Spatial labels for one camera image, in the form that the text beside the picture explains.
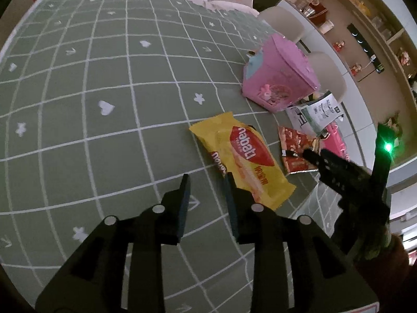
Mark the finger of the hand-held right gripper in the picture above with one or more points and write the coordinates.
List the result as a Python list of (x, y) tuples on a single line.
[(321, 166), (345, 164)]

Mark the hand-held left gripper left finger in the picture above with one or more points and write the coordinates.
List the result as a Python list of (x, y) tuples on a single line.
[(184, 202)]

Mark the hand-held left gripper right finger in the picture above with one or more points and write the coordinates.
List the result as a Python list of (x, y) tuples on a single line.
[(232, 208)]

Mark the pink plastic bag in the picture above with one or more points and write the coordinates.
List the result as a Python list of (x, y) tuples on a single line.
[(337, 140)]

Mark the yellow snack packet red label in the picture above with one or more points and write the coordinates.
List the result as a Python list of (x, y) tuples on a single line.
[(247, 156)]

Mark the person's right forearm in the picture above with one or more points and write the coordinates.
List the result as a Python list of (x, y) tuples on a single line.
[(402, 254)]

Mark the white cabinet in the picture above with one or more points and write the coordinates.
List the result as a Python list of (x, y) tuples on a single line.
[(358, 111)]

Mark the white printed paper packet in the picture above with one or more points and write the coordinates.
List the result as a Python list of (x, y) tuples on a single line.
[(322, 107)]

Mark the beige chair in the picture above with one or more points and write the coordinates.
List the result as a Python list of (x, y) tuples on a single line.
[(329, 75), (283, 22)]

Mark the red figurine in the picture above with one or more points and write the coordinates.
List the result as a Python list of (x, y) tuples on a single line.
[(339, 45), (355, 69)]

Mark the pink paper box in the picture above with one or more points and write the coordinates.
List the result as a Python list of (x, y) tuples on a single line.
[(280, 71)]

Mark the white cup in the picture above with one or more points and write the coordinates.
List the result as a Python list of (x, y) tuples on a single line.
[(327, 26)]

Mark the red box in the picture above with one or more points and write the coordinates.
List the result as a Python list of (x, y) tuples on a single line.
[(320, 11)]

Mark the wooden wall shelf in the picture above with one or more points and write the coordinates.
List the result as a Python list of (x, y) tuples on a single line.
[(374, 3)]

